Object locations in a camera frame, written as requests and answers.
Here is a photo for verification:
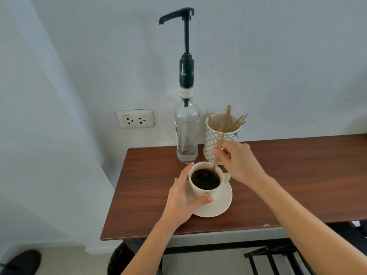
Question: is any person's left hand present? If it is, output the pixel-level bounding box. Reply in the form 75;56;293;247
161;162;214;227

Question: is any black coffee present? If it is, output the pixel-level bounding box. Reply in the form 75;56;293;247
191;168;221;191

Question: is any patterned white ceramic holder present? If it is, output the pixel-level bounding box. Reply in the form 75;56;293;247
203;113;243;166

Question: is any white saucer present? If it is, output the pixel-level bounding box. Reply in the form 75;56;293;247
185;179;233;218

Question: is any black slatted chair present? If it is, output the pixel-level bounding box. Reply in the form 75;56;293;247
244;221;367;275

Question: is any clear glass bottle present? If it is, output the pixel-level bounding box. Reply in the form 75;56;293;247
174;87;201;164

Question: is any black bag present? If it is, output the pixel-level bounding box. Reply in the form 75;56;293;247
107;242;136;275

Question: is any single wooden stirrer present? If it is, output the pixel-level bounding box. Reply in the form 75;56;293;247
212;133;225;171

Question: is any person's left forearm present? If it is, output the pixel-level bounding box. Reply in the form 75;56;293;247
122;218;186;275

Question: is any black round object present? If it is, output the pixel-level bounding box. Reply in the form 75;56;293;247
0;249;42;275

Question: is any white wall socket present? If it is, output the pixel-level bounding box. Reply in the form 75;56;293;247
115;109;155;129

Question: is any white coffee cup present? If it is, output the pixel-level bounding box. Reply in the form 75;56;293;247
188;161;231;200

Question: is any person's right hand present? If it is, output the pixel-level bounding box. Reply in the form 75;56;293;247
211;140;269;189

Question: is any black pump dispenser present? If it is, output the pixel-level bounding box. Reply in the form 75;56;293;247
158;7;195;108

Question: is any bunch of wooden stir sticks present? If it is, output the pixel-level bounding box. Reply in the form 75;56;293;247
206;105;248;133

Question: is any person's right forearm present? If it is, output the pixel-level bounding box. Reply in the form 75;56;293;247
254;175;367;275

